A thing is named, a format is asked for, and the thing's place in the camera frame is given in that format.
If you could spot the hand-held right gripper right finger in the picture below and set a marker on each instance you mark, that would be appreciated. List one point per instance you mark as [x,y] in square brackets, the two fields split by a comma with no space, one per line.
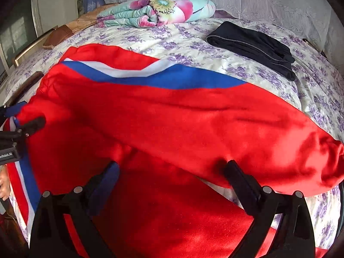
[236,177]

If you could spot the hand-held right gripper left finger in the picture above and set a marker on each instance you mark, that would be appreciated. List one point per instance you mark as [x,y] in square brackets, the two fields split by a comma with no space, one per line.
[107,180]

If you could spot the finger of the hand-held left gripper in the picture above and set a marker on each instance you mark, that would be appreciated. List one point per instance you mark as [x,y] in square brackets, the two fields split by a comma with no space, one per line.
[2,112]
[32,126]

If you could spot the red pants with striped sides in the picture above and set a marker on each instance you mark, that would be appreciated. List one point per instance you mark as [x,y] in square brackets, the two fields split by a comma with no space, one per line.
[161,113]

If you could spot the person's left hand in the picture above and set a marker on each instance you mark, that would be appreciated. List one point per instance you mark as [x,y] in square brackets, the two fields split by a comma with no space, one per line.
[4,185]

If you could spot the dark wooden bar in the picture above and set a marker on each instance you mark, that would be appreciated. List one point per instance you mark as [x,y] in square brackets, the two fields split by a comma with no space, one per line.
[27,86]

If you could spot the window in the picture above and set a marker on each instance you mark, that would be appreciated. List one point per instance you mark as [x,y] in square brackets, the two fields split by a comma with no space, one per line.
[13,37]

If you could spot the brown cushion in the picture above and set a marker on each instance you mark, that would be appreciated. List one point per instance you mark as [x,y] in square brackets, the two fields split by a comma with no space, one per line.
[57,36]

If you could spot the white cabinet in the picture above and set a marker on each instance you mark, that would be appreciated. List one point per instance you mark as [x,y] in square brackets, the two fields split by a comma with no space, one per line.
[53,2]

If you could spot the folded black garment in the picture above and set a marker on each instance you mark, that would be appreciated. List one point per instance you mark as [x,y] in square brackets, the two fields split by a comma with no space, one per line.
[242,40]

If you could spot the purple floral bedsheet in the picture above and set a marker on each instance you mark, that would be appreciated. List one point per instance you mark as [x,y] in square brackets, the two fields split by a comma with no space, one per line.
[188,40]

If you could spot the folded floral quilt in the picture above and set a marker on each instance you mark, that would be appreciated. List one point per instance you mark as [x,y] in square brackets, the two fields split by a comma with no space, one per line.
[161,10]

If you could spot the wooden bed frame rail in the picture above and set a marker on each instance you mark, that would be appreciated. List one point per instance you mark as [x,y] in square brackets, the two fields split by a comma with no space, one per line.
[32,45]

